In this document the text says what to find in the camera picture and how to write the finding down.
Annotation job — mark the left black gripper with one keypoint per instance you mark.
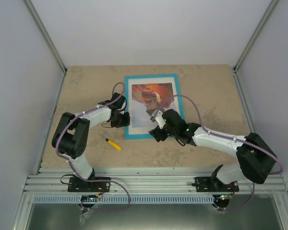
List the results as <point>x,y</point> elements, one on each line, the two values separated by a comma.
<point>126,123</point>

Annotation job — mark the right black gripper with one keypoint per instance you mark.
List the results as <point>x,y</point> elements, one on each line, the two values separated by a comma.
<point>158,135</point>

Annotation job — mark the yellow screwdriver tool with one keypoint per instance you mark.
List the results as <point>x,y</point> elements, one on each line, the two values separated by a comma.
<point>113,144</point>

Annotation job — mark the teal wooden picture frame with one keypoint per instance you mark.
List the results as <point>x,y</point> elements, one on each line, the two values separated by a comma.
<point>142,133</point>

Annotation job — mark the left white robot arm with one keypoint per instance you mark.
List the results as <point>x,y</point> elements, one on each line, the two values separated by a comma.
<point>71,135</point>

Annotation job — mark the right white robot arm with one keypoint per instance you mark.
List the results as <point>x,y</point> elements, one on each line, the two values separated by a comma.
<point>254,159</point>

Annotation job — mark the hot air balloon photo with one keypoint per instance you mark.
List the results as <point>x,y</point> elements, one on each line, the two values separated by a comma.
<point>146,99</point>

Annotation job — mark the right controller board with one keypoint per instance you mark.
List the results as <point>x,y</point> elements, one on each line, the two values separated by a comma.
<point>224,197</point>

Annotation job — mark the controller board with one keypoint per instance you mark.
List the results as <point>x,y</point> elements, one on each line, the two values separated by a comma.
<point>224,197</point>
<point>91,198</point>

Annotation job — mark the left controller board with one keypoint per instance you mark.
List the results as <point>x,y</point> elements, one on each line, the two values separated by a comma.
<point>91,198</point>

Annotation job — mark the clear plastic bag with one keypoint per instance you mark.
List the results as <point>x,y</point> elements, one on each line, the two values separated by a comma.
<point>86,213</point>

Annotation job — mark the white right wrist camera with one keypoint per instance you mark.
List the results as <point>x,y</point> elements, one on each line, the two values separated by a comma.
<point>158,119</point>

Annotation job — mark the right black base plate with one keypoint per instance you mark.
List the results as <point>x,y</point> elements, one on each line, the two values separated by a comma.
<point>207,184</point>

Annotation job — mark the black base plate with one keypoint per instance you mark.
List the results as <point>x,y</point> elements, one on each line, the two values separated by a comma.
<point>207,184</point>
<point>77,185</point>

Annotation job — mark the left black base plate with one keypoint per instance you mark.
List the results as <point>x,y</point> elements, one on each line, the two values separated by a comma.
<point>77,185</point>

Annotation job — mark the aluminium rail base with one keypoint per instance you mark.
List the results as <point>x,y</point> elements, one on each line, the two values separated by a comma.
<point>138,181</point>

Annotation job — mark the grey slotted cable duct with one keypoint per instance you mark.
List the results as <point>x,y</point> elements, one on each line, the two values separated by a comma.
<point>123,199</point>

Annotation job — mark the aluminium corner post left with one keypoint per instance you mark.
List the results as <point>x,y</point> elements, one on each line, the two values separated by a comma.
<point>31,8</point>

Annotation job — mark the aluminium corner post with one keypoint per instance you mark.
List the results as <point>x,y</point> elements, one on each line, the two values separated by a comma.
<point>257,32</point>
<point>31,8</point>

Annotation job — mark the aluminium corner post right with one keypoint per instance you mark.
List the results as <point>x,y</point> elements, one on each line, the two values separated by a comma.
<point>257,32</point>

